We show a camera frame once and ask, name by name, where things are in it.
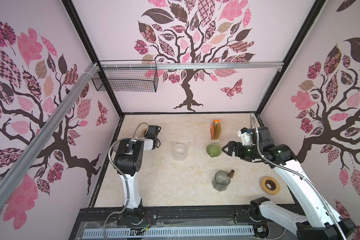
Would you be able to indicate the aluminium rail left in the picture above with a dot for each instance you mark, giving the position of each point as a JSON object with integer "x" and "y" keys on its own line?
{"x": 16, "y": 173}

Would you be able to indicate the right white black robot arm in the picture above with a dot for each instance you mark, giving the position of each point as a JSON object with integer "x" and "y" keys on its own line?
{"x": 320, "y": 220}

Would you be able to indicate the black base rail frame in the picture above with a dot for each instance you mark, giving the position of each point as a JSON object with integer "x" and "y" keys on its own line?
{"x": 239, "y": 214}

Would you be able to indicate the aluminium rail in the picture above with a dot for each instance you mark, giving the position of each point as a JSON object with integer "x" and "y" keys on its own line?
{"x": 16, "y": 173}
{"x": 194, "y": 66}

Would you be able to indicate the white slotted cable duct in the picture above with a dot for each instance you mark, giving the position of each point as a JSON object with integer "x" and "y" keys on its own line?
{"x": 167, "y": 232}

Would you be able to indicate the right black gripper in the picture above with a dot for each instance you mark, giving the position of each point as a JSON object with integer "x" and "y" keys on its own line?
{"x": 236, "y": 150}

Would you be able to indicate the black wire basket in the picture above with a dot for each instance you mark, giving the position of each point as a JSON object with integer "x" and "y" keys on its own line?
{"x": 127, "y": 76}

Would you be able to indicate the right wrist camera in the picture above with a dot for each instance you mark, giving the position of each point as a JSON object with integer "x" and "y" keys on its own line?
{"x": 245, "y": 135}

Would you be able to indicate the aluminium rail back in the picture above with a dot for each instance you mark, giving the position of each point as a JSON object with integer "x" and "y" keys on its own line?
{"x": 194, "y": 66}

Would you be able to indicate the grey glass server with knob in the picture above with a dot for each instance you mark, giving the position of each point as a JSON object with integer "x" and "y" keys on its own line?
{"x": 222, "y": 179}

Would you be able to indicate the brown paper filter stack holder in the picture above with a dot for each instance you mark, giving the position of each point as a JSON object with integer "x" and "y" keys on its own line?
{"x": 215, "y": 130}

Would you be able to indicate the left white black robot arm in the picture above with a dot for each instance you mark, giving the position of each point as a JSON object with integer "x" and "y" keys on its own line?
{"x": 126, "y": 157}

